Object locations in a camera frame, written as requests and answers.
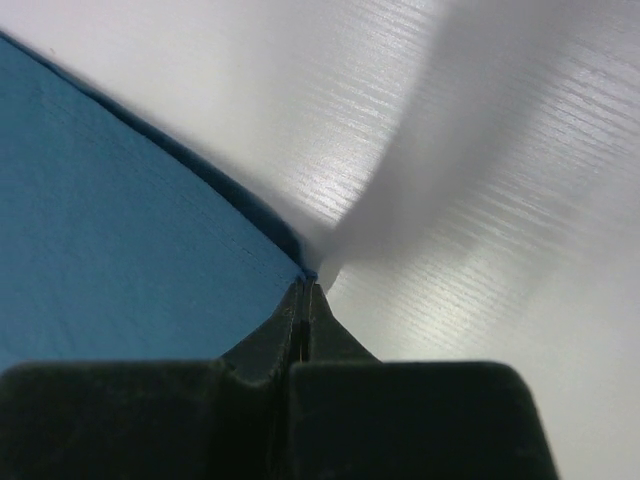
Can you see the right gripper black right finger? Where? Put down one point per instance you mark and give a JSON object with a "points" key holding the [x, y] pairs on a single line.
{"points": [[325, 339]]}

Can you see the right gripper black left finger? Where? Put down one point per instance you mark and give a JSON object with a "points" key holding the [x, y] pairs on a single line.
{"points": [[261, 361]]}

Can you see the teal blue t shirt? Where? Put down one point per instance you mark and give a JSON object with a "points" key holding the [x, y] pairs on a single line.
{"points": [[112, 246]]}

